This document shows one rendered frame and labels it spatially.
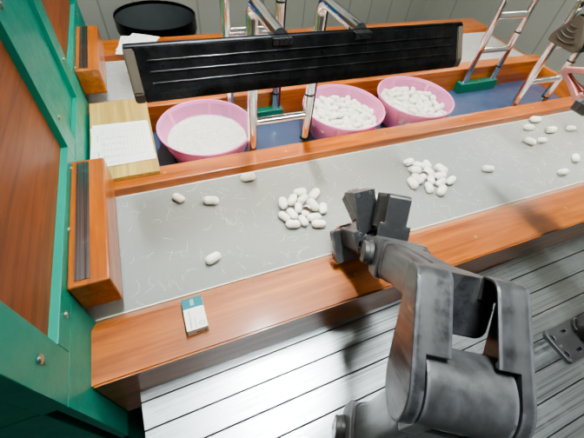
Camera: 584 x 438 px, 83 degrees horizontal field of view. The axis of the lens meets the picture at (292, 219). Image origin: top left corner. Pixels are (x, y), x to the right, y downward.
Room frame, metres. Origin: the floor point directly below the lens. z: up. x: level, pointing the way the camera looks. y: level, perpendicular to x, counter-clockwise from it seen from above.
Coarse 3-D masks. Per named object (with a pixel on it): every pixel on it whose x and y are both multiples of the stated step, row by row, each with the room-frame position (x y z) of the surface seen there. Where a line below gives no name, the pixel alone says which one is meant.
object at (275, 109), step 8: (224, 0) 0.92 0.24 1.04; (280, 0) 0.98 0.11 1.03; (224, 8) 0.92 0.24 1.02; (280, 8) 0.98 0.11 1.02; (224, 16) 0.92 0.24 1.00; (280, 16) 0.98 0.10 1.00; (224, 24) 0.92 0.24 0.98; (224, 32) 0.92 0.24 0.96; (232, 32) 0.93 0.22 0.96; (240, 32) 0.94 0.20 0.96; (264, 32) 0.97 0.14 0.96; (280, 88) 1.00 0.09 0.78; (232, 96) 0.92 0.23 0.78; (272, 96) 0.99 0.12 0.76; (280, 96) 1.00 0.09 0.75; (272, 104) 0.99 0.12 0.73; (264, 112) 0.96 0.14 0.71; (272, 112) 0.98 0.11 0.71; (280, 112) 0.99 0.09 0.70
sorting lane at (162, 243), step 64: (512, 128) 1.03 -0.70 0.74; (576, 128) 1.08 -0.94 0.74; (192, 192) 0.54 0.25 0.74; (256, 192) 0.57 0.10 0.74; (320, 192) 0.60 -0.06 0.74; (384, 192) 0.63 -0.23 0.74; (448, 192) 0.66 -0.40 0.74; (512, 192) 0.70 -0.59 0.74; (128, 256) 0.34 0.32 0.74; (192, 256) 0.36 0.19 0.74; (256, 256) 0.38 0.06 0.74; (320, 256) 0.40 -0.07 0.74
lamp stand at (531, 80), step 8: (576, 8) 1.15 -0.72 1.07; (568, 16) 1.15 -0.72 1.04; (576, 16) 1.14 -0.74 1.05; (552, 48) 1.14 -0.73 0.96; (560, 48) 1.16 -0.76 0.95; (544, 56) 1.15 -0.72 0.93; (576, 56) 1.21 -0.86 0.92; (536, 64) 1.15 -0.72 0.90; (544, 64) 1.15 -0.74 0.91; (568, 64) 1.21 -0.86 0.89; (536, 72) 1.14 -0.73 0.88; (560, 72) 1.22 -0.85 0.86; (528, 80) 1.15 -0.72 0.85; (536, 80) 1.16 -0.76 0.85; (544, 80) 1.18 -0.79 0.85; (552, 80) 1.19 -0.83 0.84; (560, 80) 1.21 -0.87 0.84; (520, 88) 1.16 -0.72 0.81; (528, 88) 1.15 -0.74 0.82; (552, 88) 1.21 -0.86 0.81; (520, 96) 1.14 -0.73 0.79; (544, 96) 1.21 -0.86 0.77; (512, 104) 1.15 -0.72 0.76
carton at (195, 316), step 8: (200, 296) 0.25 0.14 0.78; (184, 304) 0.24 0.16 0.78; (192, 304) 0.24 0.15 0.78; (200, 304) 0.24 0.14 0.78; (184, 312) 0.22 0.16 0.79; (192, 312) 0.22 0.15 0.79; (200, 312) 0.23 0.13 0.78; (184, 320) 0.21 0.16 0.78; (192, 320) 0.21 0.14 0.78; (200, 320) 0.21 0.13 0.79; (192, 328) 0.20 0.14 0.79; (200, 328) 0.20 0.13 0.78; (208, 328) 0.21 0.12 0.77
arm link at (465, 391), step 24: (432, 360) 0.09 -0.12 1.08; (456, 360) 0.09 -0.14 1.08; (480, 360) 0.10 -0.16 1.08; (432, 384) 0.07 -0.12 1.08; (456, 384) 0.08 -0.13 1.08; (480, 384) 0.08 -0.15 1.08; (504, 384) 0.08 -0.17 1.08; (360, 408) 0.10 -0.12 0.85; (384, 408) 0.08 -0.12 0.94; (432, 408) 0.06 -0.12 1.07; (456, 408) 0.06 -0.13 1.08; (480, 408) 0.06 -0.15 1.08; (504, 408) 0.06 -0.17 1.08; (360, 432) 0.07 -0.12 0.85; (384, 432) 0.06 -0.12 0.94; (408, 432) 0.05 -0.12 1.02; (432, 432) 0.05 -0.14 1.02; (456, 432) 0.05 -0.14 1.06; (480, 432) 0.05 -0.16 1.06; (504, 432) 0.05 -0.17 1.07
